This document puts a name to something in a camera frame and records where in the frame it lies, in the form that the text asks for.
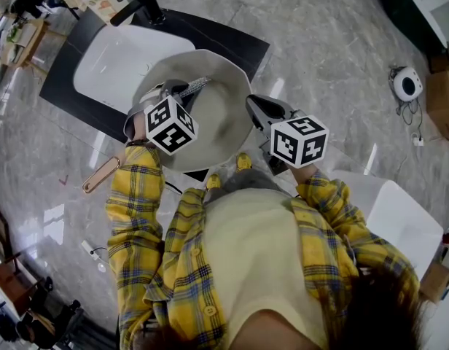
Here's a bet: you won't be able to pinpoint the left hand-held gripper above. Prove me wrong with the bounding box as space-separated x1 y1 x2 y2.
144 79 199 156

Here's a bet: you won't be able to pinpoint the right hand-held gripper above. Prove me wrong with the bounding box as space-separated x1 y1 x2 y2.
245 93 330 176

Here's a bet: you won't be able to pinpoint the silver scouring sponge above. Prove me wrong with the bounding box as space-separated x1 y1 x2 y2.
177 75 213 100

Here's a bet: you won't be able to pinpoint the person's left forearm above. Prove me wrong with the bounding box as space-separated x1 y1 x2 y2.
106 114 165 254

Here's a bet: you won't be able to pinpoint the person's right forearm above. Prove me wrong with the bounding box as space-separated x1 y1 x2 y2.
289 166 421 298

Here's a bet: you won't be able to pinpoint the person's right yellow shoe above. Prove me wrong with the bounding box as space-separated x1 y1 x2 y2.
235 152 254 173

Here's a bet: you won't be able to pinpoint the dark sink cabinet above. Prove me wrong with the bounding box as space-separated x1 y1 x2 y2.
39 8 271 184

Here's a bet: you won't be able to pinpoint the person's legs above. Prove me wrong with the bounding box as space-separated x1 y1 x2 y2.
204 168 293 206

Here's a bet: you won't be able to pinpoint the white sink basin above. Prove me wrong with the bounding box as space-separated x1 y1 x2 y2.
73 24 197 109

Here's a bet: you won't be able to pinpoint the black faucet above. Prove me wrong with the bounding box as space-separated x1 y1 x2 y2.
110 0 167 28

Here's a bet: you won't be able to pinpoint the white pump soap bottle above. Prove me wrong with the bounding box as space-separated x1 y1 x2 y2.
80 0 120 23

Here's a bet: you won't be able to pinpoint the person's torso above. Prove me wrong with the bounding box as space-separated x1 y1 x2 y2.
117 187 418 350

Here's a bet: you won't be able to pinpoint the white round appliance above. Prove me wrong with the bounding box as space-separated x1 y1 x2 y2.
393 66 424 100

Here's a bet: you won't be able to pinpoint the light wooden table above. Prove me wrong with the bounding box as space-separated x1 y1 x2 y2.
7 18 50 69

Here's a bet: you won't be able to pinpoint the brown cardboard box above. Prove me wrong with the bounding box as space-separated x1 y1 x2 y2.
426 70 449 141
428 42 449 73
419 262 449 304

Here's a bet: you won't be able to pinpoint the brown wooden desk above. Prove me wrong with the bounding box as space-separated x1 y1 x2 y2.
0 198 39 313

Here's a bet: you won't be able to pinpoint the black appliance cable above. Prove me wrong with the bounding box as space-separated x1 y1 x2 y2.
388 66 426 147

